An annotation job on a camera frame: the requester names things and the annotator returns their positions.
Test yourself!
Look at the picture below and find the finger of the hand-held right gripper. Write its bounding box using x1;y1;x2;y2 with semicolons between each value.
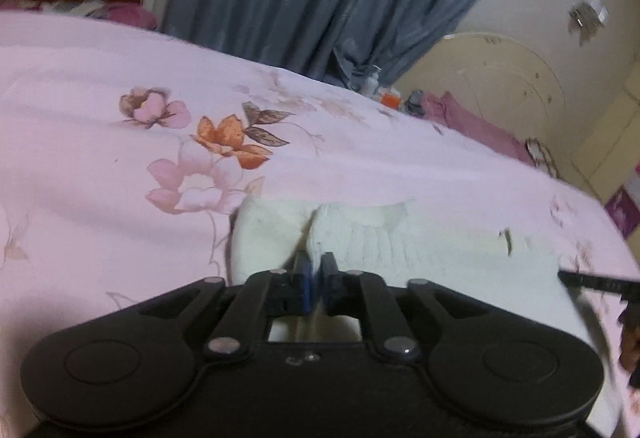
557;269;640;300

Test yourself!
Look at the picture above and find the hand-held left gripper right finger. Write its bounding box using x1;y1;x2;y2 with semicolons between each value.
320;252;497;365

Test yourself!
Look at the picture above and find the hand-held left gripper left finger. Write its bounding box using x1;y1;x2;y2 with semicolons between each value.
137;252;314;365

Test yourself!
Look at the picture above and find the white knitted sweater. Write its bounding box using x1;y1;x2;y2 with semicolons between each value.
226;197;593;354

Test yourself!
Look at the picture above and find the purple printed cloth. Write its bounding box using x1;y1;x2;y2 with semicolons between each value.
604;185;640;241

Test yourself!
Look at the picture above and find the floral patterned cushion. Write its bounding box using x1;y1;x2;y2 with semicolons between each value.
524;137;560;178

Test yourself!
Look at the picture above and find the cream wardrobe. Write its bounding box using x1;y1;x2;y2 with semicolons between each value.
562;78;640;206

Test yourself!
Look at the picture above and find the white bottle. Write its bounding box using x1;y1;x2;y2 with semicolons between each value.
360;65;382;98

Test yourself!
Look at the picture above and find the pink pillow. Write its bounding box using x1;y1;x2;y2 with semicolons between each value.
419;90;537;165

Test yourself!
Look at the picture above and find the pink floral bed sheet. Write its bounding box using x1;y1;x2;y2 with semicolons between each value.
0;11;640;436

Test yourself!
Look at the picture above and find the cream round headboard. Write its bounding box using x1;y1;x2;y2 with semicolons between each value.
394;32;568;179

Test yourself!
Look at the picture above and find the grey purple blanket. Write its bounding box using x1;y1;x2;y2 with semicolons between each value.
0;0;158;32

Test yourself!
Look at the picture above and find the glass wall lamp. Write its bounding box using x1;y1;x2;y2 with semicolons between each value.
568;0;611;45

